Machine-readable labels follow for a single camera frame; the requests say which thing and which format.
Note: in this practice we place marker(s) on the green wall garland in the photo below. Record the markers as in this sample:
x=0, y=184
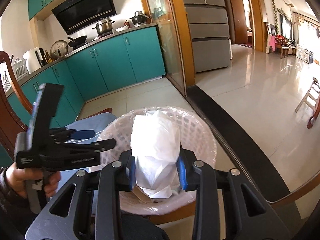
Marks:
x=273, y=10

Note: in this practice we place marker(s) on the white paper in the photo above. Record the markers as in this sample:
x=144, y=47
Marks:
x=155, y=150

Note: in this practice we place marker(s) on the dark pressure cooker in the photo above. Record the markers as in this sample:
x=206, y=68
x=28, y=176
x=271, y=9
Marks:
x=137, y=18

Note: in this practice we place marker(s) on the steel pan lid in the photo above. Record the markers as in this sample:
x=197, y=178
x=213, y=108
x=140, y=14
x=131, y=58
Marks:
x=58, y=48

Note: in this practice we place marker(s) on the steel cooking pot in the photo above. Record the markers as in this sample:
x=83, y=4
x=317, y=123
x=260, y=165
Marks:
x=103, y=27

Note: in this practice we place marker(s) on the pink hanging cloth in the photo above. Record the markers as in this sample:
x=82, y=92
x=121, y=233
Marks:
x=270, y=43

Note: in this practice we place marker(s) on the white plate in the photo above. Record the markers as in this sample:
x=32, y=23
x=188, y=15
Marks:
x=122, y=29

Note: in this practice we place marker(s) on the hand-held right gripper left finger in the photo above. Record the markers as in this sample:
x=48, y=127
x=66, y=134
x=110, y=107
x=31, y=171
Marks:
x=131, y=173

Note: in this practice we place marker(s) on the white kitchen appliance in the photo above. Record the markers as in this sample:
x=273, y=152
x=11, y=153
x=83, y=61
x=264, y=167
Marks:
x=31, y=60

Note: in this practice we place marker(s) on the person's left hand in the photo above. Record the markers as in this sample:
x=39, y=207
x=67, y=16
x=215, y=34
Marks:
x=15, y=180

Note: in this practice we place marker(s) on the black wok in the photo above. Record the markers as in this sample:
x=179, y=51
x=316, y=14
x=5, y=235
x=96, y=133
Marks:
x=78, y=41

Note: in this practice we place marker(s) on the brown wooden door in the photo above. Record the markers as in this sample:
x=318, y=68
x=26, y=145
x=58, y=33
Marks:
x=238, y=20

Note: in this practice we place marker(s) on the white dish rack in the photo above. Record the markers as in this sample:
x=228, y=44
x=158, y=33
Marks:
x=19, y=68

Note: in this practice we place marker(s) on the silver refrigerator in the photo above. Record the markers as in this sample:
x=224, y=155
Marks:
x=207, y=42

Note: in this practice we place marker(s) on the white lattice wastebasket clear liner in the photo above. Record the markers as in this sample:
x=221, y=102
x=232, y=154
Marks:
x=200, y=135

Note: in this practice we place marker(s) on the slatted wooden chair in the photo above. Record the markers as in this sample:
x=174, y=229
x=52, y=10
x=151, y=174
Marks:
x=311, y=90

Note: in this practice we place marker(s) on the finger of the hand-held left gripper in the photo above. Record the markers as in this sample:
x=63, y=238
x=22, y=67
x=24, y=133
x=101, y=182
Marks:
x=82, y=134
x=105, y=145

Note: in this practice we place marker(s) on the carved wooden chair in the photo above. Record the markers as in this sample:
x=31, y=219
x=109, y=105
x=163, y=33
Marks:
x=15, y=120

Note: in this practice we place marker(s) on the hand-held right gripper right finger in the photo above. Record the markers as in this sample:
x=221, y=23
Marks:
x=182, y=173

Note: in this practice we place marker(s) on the wood framed glass door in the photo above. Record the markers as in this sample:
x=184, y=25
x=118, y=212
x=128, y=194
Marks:
x=170, y=55

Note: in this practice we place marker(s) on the dark bottles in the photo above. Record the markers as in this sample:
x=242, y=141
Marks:
x=44, y=57

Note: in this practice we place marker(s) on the black range hood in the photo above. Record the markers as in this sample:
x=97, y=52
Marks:
x=85, y=12

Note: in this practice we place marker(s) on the brown paper scrap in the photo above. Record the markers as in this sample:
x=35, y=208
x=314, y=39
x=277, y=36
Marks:
x=142, y=194

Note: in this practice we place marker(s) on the wooden side table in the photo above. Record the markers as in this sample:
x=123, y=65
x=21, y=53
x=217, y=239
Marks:
x=285, y=47

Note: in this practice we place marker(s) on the teal lower kitchen cabinets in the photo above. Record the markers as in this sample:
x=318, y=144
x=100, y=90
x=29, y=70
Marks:
x=112, y=60

